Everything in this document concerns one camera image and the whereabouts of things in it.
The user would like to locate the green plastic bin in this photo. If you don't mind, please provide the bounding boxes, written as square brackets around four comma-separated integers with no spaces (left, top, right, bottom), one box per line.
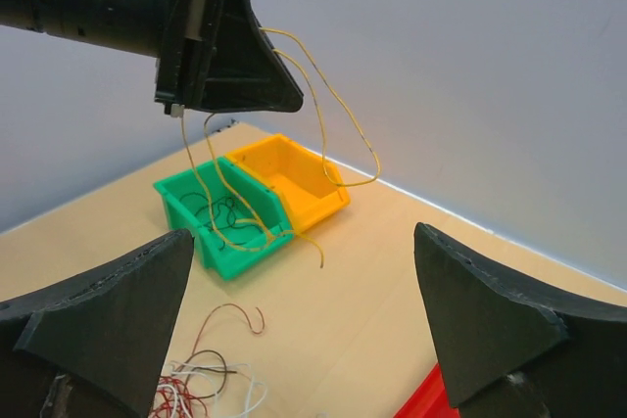
[154,157,294,280]

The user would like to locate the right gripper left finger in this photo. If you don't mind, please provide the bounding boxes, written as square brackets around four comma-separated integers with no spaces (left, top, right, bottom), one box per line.
[1,229,194,417]

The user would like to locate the black wire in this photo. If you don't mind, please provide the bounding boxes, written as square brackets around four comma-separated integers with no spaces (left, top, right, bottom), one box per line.
[176,191,286,249]

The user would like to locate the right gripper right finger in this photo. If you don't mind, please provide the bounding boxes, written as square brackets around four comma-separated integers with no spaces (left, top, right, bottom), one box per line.
[414,223,626,417]

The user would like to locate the yellow wire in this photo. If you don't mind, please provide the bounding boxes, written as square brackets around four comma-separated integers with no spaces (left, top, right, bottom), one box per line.
[178,26,382,270]

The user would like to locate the yellow plastic bin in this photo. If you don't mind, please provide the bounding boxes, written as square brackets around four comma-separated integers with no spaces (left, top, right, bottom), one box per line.
[225,134,350,232]

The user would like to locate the red plastic bin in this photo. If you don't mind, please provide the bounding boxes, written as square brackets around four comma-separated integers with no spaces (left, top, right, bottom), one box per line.
[394,364,460,418]

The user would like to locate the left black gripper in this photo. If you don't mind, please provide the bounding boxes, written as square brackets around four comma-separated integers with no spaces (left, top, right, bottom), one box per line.
[155,0,304,117]

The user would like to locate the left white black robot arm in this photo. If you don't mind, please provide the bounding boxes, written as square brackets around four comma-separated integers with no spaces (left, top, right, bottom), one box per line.
[1,0,303,115]

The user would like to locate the wire bundle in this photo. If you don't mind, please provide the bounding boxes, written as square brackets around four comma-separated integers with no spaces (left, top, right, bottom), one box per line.
[149,303,269,418]

